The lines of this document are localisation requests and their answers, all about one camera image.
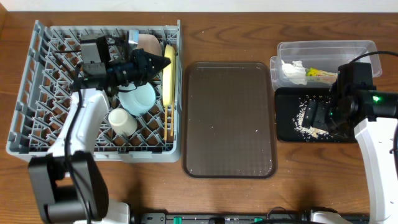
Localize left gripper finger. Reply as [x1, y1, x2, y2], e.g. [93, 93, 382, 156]
[144, 52, 171, 66]
[149, 64, 170, 78]

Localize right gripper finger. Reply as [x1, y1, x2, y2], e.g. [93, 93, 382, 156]
[312, 100, 329, 131]
[302, 100, 318, 128]

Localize rice food scraps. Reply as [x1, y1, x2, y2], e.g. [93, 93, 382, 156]
[292, 99, 329, 141]

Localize yellow round plate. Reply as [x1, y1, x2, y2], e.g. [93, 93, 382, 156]
[162, 45, 176, 108]

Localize pink round bowl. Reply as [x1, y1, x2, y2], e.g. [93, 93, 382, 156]
[137, 34, 162, 56]

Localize light blue bowl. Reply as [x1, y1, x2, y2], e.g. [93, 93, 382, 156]
[118, 83, 156, 116]

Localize wooden chopstick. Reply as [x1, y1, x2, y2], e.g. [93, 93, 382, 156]
[164, 106, 168, 142]
[170, 102, 175, 137]

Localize white tissue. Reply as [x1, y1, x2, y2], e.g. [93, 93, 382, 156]
[282, 60, 307, 85]

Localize white paper cup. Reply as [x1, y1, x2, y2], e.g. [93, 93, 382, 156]
[108, 108, 137, 136]

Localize green orange snack wrapper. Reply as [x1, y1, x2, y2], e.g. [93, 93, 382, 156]
[305, 68, 338, 82]

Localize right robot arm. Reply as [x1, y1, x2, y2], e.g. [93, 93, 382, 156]
[302, 62, 397, 223]

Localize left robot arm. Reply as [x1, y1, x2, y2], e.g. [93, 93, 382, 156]
[28, 34, 171, 223]

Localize black waste tray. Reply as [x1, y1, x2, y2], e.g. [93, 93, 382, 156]
[274, 87, 357, 143]

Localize clear plastic waste bin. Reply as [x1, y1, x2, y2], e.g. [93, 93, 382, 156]
[270, 40, 377, 90]

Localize grey dishwasher rack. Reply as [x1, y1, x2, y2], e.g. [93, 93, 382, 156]
[6, 22, 183, 163]

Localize brown plastic serving tray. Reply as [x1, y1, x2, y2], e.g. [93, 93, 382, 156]
[183, 62, 277, 179]

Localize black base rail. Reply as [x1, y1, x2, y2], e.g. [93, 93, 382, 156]
[136, 212, 371, 224]

